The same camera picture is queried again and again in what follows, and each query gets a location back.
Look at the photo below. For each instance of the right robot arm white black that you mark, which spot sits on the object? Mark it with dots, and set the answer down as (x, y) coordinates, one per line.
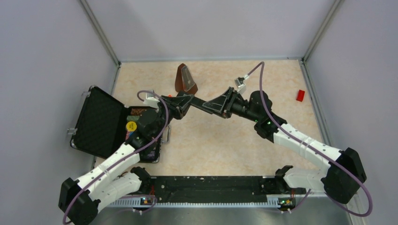
(339, 173)

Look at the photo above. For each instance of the red block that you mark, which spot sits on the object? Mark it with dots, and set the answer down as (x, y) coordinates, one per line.
(300, 95)

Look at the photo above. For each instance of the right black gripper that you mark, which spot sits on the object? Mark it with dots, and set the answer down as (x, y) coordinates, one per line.
(224, 103)

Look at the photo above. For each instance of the yellow poker chip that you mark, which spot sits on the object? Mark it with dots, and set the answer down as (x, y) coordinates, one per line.
(131, 126)

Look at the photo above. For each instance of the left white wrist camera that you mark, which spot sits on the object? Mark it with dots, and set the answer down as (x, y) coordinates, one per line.
(150, 99)

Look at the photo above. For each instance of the brown wooden metronome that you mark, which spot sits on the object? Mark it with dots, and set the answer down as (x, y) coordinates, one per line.
(184, 80)

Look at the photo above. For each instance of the black remote control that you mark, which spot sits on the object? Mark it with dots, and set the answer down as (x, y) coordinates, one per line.
(196, 102)

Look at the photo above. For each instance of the black poker chip case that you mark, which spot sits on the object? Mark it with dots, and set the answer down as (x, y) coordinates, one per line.
(100, 127)

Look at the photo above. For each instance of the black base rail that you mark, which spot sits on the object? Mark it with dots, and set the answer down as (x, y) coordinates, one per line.
(215, 189)

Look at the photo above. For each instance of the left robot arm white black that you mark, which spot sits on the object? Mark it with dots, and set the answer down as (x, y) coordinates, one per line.
(81, 200)

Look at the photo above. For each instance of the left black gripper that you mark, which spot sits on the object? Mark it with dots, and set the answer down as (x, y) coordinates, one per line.
(179, 105)

